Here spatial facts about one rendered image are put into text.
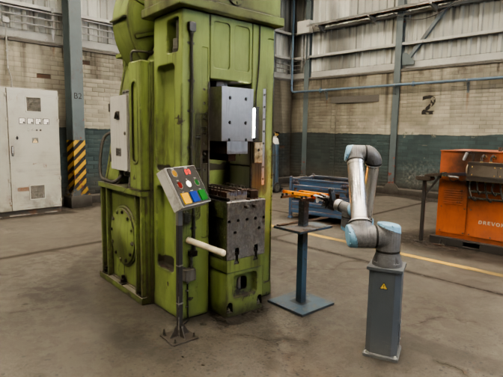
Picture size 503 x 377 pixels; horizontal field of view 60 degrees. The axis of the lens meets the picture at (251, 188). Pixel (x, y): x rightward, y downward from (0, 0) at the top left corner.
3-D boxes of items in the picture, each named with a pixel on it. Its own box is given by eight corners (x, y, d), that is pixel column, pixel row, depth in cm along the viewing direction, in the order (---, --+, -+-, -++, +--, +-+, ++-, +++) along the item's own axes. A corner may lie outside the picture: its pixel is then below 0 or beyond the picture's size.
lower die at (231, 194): (246, 199, 342) (247, 188, 341) (226, 200, 329) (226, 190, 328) (215, 192, 374) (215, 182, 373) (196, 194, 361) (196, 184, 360)
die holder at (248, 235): (264, 253, 352) (266, 198, 347) (227, 261, 328) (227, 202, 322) (224, 239, 395) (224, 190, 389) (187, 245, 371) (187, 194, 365)
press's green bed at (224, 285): (263, 308, 358) (263, 253, 352) (226, 320, 334) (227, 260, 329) (223, 289, 400) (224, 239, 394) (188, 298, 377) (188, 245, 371)
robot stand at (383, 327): (401, 348, 295) (406, 262, 287) (397, 363, 275) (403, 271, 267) (368, 341, 304) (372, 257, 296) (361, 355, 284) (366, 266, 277)
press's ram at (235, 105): (260, 141, 345) (262, 90, 340) (221, 141, 320) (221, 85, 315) (229, 140, 377) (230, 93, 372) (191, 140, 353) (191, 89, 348)
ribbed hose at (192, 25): (199, 255, 330) (200, 22, 309) (190, 257, 325) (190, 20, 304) (196, 253, 334) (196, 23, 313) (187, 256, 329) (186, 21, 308)
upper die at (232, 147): (247, 153, 338) (248, 141, 336) (227, 154, 325) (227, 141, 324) (216, 151, 370) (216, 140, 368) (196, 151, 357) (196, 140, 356)
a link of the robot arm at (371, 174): (382, 143, 308) (370, 225, 338) (364, 142, 308) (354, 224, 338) (385, 148, 297) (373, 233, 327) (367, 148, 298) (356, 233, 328)
